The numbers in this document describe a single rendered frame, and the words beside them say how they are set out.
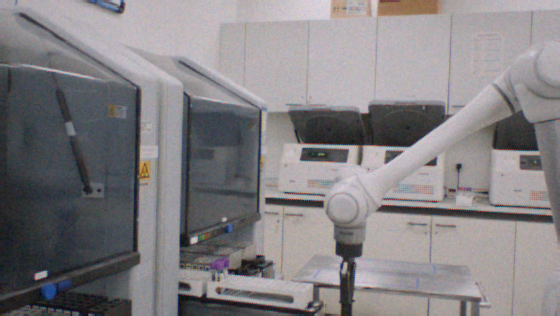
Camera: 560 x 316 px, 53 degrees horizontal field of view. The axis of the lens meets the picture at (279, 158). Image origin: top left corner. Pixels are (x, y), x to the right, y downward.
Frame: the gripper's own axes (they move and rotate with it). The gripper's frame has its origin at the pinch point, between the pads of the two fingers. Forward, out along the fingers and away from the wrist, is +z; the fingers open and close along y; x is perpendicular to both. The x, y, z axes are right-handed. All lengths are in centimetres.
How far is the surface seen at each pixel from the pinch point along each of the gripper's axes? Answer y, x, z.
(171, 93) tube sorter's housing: 16, -48, -59
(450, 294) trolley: -28.6, 26.7, -1.7
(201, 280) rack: 4.7, -42.4, -5.7
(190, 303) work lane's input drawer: 7.1, -44.5, 0.8
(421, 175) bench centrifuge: -230, 1, -28
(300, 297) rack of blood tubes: 5.2, -11.9, -4.6
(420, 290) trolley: -28.6, 17.7, -1.9
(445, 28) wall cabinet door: -258, 11, -130
